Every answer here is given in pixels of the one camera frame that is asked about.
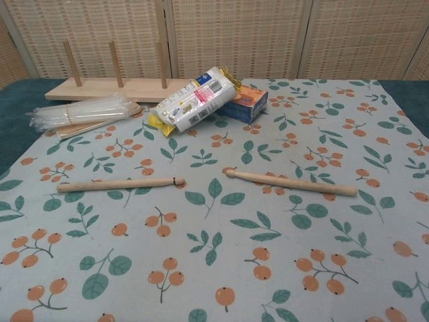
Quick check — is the plain wooden drumstick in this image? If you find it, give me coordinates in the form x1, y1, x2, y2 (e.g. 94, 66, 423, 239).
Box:
223, 169, 359, 197

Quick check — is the wooden drumstick with black band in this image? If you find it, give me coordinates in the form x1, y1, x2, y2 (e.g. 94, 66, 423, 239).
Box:
56, 176, 186, 194

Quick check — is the fruit and leaf print tablecloth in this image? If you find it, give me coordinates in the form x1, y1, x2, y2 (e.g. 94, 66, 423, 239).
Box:
0, 78, 429, 322

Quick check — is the white and yellow snack packet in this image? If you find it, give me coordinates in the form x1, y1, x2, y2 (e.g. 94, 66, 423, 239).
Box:
147, 66, 243, 138

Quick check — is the blue and orange box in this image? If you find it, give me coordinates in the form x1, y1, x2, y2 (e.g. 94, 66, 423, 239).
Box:
217, 84, 270, 124

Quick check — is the woven bamboo folding screen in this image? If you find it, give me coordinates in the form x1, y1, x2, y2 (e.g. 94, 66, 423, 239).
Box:
0, 0, 429, 82

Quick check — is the wooden peg rack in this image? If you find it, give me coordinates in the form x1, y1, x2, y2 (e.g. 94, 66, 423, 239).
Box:
44, 39, 195, 103

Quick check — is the bundle of clear plastic straws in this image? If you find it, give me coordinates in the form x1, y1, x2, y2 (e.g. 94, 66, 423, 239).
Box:
29, 94, 135, 130

